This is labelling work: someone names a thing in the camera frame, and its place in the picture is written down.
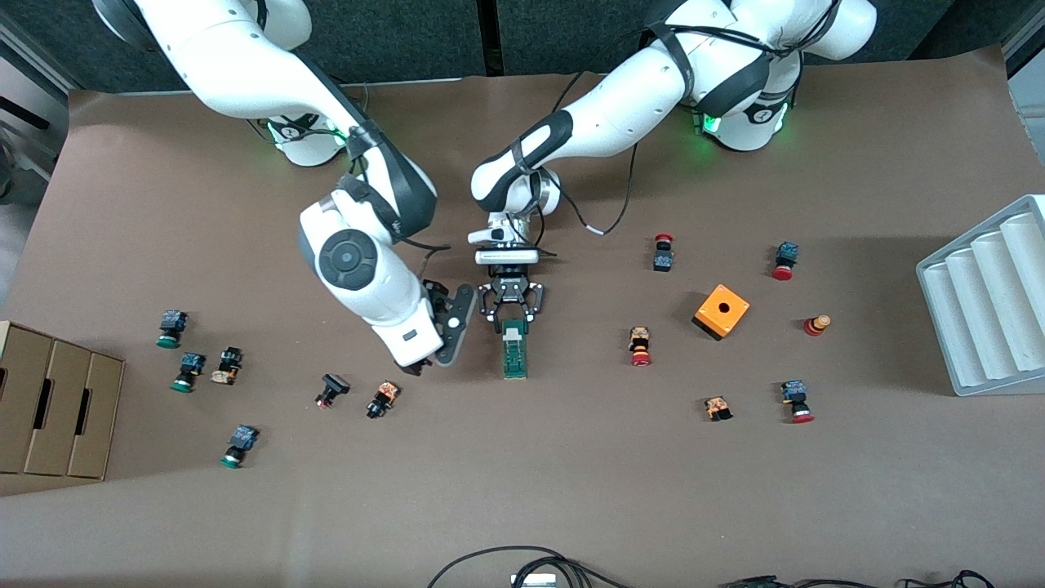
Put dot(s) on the brown cardboard divider box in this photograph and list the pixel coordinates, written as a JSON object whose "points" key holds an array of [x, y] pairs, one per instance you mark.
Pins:
{"points": [[24, 392]]}

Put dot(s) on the orange button enclosure box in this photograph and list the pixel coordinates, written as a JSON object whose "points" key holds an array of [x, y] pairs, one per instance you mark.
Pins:
{"points": [[737, 309]]}

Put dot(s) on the red mushroom button head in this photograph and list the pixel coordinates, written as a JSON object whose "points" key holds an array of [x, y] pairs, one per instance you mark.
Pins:
{"points": [[815, 327]]}

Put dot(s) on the black square pushbutton red terminals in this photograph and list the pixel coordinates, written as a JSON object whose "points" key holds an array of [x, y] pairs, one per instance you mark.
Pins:
{"points": [[333, 384]]}

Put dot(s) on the red mushroom pushbutton blue block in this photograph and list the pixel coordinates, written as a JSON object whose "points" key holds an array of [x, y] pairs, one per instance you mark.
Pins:
{"points": [[793, 392], [786, 253]]}

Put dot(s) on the white plug connector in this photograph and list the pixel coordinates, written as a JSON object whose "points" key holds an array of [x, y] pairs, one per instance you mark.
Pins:
{"points": [[535, 580]]}

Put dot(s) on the red mushroom pushbutton orange block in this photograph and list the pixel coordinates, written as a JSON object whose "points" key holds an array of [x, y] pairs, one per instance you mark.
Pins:
{"points": [[639, 339]]}

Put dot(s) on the orange contact block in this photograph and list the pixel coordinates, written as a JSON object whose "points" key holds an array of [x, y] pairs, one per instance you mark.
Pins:
{"points": [[718, 407]]}

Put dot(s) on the grey ridged tray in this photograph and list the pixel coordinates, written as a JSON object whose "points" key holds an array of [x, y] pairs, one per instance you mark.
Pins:
{"points": [[988, 310]]}

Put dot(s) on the grey metal rack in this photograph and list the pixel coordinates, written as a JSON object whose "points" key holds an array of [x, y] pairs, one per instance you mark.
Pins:
{"points": [[1030, 90], [33, 73]]}

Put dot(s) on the green mushroom pushbutton blue block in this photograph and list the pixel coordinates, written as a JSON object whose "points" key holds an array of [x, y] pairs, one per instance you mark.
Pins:
{"points": [[191, 363], [242, 438], [172, 322]]}

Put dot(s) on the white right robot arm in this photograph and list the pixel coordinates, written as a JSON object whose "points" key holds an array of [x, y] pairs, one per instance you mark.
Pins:
{"points": [[245, 57]]}

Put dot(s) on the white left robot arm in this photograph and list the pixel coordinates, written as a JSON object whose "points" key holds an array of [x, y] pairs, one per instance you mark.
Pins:
{"points": [[637, 90]]}

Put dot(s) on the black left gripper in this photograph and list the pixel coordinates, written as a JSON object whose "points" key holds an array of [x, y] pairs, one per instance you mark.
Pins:
{"points": [[511, 287]]}

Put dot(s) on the small red pushbutton blue block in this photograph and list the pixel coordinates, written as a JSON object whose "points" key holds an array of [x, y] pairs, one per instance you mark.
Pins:
{"points": [[663, 260]]}

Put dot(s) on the black pushbutton orange block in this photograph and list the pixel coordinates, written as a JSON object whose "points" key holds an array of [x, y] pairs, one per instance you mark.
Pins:
{"points": [[384, 396], [227, 363]]}

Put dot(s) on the brown paper table cover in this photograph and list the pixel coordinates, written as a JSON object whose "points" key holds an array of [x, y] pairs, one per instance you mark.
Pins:
{"points": [[522, 490]]}

